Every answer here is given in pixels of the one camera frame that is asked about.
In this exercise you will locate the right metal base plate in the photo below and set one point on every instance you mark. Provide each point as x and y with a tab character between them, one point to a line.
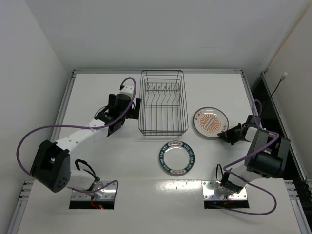
213	192

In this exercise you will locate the black wall cable white plug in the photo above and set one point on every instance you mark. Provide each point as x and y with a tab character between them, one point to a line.
283	76

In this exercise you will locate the metal base plate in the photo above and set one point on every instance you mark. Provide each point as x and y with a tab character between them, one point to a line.
105	191
213	192

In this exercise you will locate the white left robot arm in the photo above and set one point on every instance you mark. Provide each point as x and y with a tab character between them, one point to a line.
52	163

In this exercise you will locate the teal rimmed plate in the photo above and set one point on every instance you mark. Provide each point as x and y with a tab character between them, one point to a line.
176	158

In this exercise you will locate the orange sunburst plate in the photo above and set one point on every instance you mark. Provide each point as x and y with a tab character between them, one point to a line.
209	122

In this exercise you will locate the metal wire dish rack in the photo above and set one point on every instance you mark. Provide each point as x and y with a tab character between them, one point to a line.
163	110

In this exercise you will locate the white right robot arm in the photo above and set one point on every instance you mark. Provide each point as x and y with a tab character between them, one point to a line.
266	157

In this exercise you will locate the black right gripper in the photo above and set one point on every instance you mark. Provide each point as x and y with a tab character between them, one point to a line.
235	133

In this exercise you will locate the white plate black line drawing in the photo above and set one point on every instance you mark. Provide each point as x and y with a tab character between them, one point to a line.
98	112

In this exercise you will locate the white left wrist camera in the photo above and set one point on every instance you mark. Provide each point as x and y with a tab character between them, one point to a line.
127	90

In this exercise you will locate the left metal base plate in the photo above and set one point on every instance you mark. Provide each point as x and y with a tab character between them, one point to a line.
105	191

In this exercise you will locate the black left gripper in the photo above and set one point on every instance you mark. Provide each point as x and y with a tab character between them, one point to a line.
136	107

